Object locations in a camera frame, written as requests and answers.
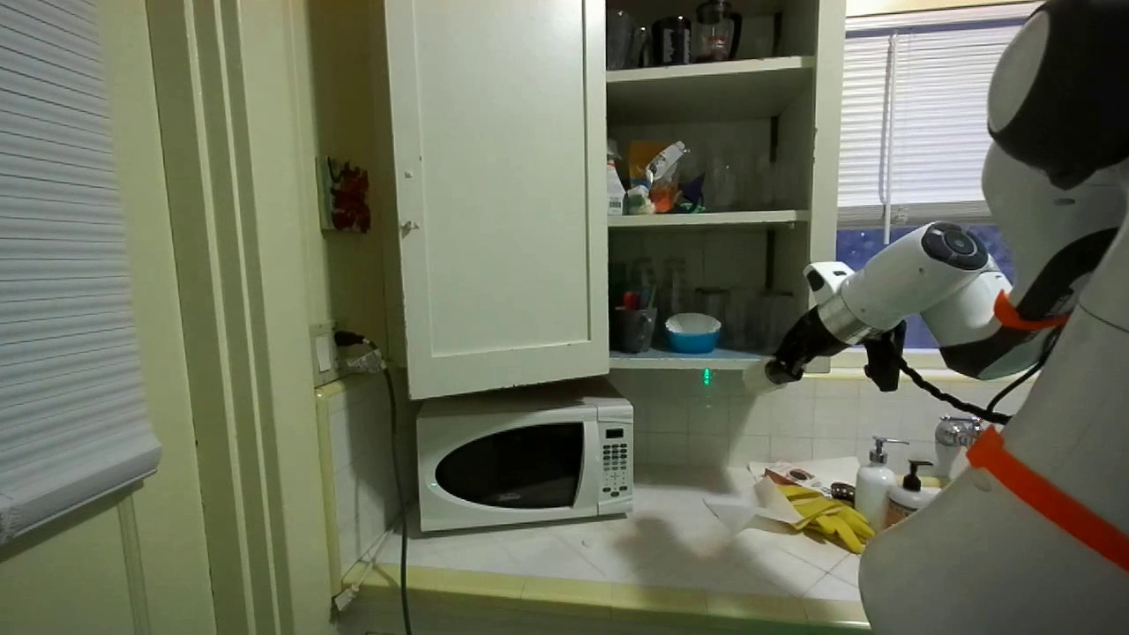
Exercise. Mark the white soap pump bottle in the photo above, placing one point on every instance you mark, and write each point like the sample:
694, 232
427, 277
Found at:
874, 486

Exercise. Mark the orange soap pump bottle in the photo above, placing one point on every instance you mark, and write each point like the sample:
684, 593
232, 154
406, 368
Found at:
913, 493

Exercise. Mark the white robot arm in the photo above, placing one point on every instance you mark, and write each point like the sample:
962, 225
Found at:
1030, 539

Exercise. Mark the yellow rubber gloves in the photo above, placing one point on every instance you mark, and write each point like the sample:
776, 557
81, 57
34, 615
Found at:
829, 521

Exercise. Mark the white paper sheet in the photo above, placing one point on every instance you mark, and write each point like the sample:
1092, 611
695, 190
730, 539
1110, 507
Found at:
754, 501

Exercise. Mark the red wall decoration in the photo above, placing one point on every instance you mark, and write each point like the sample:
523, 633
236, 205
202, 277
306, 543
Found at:
350, 197

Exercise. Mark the white window blind right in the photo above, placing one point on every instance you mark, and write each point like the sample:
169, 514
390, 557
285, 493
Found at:
915, 113

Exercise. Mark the white microwave oven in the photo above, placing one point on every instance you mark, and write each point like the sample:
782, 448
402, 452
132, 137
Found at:
487, 463

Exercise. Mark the chrome sink faucet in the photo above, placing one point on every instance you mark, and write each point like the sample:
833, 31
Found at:
954, 434

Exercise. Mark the white open cupboard shelves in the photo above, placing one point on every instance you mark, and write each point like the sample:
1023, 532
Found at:
754, 91

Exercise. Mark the green packet on shelf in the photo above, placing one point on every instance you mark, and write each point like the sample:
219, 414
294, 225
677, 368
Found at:
662, 178

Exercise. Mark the white cupboard door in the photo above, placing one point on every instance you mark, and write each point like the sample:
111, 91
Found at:
499, 129

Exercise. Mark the blue bowl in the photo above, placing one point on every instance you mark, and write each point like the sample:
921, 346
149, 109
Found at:
694, 332

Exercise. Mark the white window blind left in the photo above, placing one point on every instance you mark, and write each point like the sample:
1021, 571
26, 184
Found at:
72, 405

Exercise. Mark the white window blind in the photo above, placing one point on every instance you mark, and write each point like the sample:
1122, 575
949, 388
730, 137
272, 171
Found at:
72, 405
915, 113

